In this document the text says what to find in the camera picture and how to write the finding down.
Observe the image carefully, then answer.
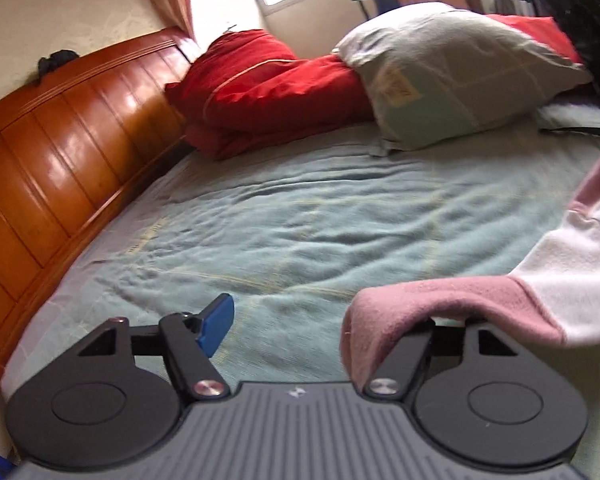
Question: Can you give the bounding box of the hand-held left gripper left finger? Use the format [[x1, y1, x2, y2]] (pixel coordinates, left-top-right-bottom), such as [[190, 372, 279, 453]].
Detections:
[[77, 294, 233, 402]]

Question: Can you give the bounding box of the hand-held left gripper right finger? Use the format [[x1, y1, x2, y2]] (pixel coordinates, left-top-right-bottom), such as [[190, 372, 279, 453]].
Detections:
[[362, 316, 525, 402]]

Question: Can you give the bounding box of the pink and white sweater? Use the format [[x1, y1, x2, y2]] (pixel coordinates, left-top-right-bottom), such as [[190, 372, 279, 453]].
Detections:
[[340, 140, 600, 393]]

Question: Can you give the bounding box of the wooden headboard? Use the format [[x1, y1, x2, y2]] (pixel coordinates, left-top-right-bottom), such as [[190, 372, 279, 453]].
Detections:
[[0, 27, 201, 386]]

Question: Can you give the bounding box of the red quilt with gold trim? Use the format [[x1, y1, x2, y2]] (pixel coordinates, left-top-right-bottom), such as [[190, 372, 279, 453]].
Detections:
[[165, 30, 376, 161]]

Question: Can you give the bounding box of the grey-green pillow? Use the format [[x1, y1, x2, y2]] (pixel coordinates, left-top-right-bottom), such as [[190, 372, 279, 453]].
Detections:
[[332, 2, 593, 153]]

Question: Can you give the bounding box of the white cloth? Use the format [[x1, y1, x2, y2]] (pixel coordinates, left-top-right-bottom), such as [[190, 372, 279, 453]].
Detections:
[[535, 102, 600, 138]]

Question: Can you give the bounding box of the dark cloth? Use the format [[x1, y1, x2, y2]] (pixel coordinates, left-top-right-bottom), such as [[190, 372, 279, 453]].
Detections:
[[37, 50, 78, 81]]

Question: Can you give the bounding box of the red pillow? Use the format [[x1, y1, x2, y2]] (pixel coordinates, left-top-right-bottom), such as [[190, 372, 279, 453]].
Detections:
[[490, 14, 583, 63]]

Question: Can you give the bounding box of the black backpack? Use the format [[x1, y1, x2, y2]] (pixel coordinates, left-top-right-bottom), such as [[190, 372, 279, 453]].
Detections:
[[527, 0, 600, 111]]

